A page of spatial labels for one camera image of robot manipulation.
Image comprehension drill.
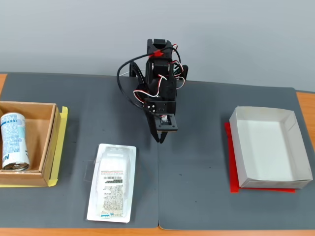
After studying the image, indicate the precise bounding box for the grey table mat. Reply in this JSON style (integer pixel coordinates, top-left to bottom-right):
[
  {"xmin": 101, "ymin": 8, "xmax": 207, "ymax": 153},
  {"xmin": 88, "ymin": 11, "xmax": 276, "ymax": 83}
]
[
  {"xmin": 0, "ymin": 72, "xmax": 159, "ymax": 229},
  {"xmin": 157, "ymin": 81, "xmax": 315, "ymax": 231}
]

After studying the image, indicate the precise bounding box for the thick black cable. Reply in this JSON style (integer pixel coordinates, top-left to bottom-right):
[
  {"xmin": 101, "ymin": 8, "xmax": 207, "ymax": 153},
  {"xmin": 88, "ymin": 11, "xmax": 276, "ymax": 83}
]
[{"xmin": 117, "ymin": 50, "xmax": 173, "ymax": 111}]

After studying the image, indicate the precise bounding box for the white cardboard box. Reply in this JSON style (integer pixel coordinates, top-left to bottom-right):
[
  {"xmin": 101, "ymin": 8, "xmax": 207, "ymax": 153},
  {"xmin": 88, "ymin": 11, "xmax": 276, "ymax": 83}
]
[{"xmin": 229, "ymin": 106, "xmax": 314, "ymax": 189}]

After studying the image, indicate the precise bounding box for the black table clamp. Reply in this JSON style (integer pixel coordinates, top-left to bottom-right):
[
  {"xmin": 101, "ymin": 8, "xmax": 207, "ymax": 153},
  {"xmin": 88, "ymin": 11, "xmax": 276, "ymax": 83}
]
[
  {"xmin": 129, "ymin": 61, "xmax": 146, "ymax": 79},
  {"xmin": 177, "ymin": 64, "xmax": 189, "ymax": 81}
]

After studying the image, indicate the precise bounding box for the yellow paper sheet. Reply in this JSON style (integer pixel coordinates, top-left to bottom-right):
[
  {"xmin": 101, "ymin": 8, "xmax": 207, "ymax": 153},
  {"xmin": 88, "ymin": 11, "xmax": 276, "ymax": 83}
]
[{"xmin": 0, "ymin": 106, "xmax": 69, "ymax": 188}]

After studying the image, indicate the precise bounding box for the red paper sheet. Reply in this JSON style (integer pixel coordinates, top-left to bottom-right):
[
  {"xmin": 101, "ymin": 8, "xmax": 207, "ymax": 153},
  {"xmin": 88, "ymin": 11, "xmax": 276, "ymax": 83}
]
[{"xmin": 223, "ymin": 122, "xmax": 296, "ymax": 194}]

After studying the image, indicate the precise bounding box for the red white black servo wire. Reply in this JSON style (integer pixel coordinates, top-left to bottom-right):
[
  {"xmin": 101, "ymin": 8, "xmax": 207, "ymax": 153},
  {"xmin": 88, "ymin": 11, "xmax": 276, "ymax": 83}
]
[{"xmin": 133, "ymin": 75, "xmax": 168, "ymax": 98}]

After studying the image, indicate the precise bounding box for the white blister package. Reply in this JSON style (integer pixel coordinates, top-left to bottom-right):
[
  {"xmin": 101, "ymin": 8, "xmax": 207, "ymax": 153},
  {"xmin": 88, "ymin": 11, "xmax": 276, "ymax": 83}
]
[{"xmin": 86, "ymin": 143, "xmax": 137, "ymax": 224}]

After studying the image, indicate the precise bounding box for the black square gripper camera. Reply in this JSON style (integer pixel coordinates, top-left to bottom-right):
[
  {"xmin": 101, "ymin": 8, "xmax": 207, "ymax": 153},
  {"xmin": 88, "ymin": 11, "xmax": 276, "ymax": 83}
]
[{"xmin": 155, "ymin": 114, "xmax": 179, "ymax": 133}]

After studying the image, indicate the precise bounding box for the white blue drink can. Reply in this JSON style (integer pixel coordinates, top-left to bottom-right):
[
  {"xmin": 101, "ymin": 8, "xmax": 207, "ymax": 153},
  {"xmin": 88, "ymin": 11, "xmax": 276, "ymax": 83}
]
[{"xmin": 0, "ymin": 112, "xmax": 31, "ymax": 171}]

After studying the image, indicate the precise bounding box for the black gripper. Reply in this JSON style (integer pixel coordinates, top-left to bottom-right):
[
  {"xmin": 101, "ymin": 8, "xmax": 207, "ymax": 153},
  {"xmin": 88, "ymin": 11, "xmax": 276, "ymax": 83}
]
[{"xmin": 144, "ymin": 97, "xmax": 177, "ymax": 144}]

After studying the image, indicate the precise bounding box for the brown cardboard box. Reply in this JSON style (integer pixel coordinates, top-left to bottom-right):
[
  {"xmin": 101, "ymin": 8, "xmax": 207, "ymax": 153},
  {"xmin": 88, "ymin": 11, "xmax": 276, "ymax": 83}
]
[{"xmin": 0, "ymin": 100, "xmax": 61, "ymax": 187}]

